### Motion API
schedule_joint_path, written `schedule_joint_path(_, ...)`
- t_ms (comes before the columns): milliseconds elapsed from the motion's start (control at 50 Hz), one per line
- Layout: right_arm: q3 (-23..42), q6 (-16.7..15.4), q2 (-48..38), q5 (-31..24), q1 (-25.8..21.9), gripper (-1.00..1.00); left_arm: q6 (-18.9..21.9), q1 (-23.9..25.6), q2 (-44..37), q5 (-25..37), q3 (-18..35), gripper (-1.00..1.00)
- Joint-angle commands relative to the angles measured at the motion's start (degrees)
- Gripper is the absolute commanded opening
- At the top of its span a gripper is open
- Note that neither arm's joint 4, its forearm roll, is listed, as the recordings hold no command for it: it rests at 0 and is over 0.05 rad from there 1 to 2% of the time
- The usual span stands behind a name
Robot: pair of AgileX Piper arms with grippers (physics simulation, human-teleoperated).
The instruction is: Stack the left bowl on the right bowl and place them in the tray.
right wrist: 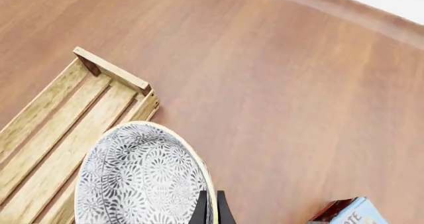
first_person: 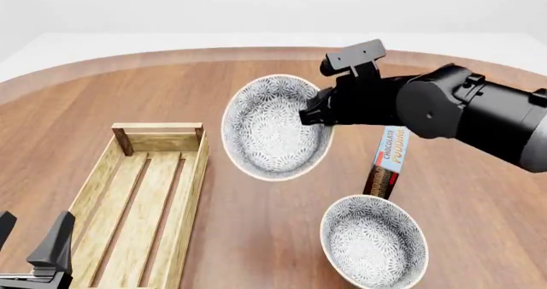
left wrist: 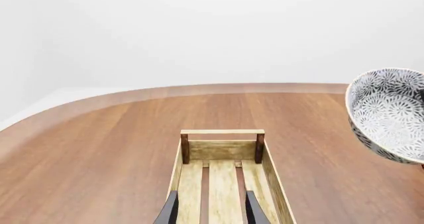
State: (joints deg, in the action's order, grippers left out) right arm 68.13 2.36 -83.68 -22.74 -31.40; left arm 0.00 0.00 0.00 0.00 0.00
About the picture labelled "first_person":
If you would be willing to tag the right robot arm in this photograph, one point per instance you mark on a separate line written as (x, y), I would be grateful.
(478, 116)

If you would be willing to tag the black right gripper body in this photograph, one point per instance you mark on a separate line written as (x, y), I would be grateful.
(330, 104)

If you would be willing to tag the chocolate pudding box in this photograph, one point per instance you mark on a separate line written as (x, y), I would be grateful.
(391, 160)

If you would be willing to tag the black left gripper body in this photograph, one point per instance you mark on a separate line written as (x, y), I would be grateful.
(34, 281)

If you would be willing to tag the small flat plate on stalk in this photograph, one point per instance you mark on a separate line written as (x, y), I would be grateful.
(357, 55)

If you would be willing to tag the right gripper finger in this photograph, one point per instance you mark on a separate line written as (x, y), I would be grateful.
(309, 114)

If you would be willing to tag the patterned blue-white bowl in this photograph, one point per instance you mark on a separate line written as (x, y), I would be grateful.
(372, 244)
(269, 135)

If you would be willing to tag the wooden slat tray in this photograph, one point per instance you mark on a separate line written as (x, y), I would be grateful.
(141, 205)

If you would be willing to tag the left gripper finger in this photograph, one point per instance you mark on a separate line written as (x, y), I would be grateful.
(55, 244)
(6, 226)

